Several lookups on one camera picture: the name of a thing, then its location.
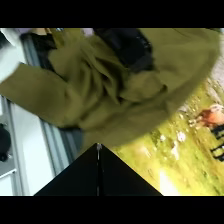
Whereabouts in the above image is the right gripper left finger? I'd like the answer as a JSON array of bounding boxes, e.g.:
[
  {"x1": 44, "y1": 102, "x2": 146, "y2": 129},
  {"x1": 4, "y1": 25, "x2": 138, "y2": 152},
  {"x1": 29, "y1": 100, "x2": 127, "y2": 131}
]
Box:
[{"x1": 34, "y1": 143, "x2": 100, "y2": 197}]

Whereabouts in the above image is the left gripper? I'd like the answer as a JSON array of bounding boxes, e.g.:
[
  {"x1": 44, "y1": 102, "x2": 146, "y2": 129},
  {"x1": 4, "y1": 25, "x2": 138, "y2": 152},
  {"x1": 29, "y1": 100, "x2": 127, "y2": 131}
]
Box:
[{"x1": 93, "y1": 27, "x2": 155, "y2": 73}]

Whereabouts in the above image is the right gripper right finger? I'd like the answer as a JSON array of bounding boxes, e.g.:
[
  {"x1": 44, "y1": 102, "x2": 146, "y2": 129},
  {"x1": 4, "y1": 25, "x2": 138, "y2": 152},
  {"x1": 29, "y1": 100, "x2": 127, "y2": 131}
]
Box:
[{"x1": 98, "y1": 143, "x2": 163, "y2": 197}]

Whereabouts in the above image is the olive green garment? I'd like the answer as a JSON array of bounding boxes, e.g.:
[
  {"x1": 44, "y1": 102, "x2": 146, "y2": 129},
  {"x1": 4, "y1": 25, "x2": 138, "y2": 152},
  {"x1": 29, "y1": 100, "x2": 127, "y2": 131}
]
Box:
[{"x1": 0, "y1": 27, "x2": 223, "y2": 152}]

